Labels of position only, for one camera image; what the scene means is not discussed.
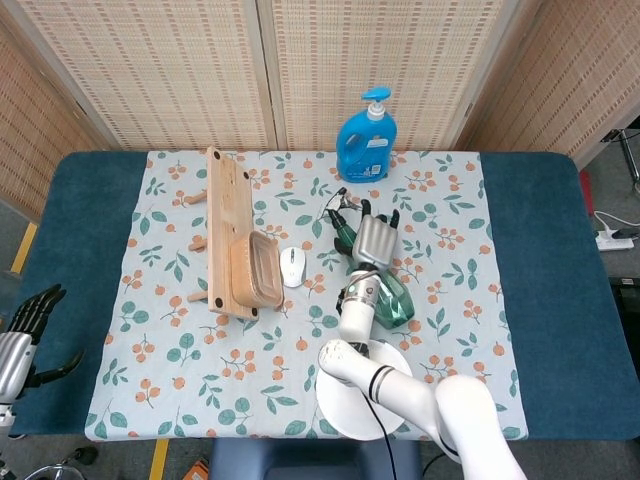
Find white paper bowl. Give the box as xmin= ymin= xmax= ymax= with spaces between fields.
xmin=317 ymin=339 xmax=414 ymax=442

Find red flat object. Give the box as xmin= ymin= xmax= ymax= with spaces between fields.
xmin=578 ymin=169 xmax=597 ymax=216

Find white power cable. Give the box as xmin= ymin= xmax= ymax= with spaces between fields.
xmin=592 ymin=209 xmax=622 ymax=237

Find bamboo folding screen panel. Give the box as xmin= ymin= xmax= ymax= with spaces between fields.
xmin=0 ymin=19 xmax=104 ymax=219
xmin=257 ymin=0 xmax=546 ymax=151
xmin=454 ymin=0 xmax=640 ymax=169
xmin=0 ymin=0 xmax=279 ymax=151

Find black box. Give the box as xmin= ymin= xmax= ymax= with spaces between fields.
xmin=608 ymin=277 xmax=640 ymax=351

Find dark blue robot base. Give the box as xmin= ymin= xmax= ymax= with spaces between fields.
xmin=208 ymin=438 xmax=423 ymax=480

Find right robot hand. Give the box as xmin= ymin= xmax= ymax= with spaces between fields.
xmin=333 ymin=198 xmax=401 ymax=274

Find green spray bottle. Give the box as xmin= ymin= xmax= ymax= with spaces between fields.
xmin=319 ymin=187 xmax=416 ymax=330

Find black cable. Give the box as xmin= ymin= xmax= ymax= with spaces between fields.
xmin=367 ymin=389 xmax=451 ymax=480

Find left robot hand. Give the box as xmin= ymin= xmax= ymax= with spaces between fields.
xmin=0 ymin=283 xmax=86 ymax=401

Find white power strip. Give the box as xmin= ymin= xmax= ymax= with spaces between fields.
xmin=594 ymin=229 xmax=635 ymax=252

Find chair base with castors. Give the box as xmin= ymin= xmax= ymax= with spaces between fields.
xmin=29 ymin=446 xmax=100 ymax=480

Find white computer mouse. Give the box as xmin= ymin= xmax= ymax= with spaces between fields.
xmin=279 ymin=246 xmax=307 ymax=289

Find blue pump detergent bottle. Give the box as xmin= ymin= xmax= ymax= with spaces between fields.
xmin=335 ymin=87 xmax=399 ymax=184

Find wooden board rack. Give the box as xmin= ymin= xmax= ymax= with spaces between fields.
xmin=187 ymin=145 xmax=261 ymax=321

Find floral tablecloth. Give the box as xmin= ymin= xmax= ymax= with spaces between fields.
xmin=83 ymin=149 xmax=530 ymax=442

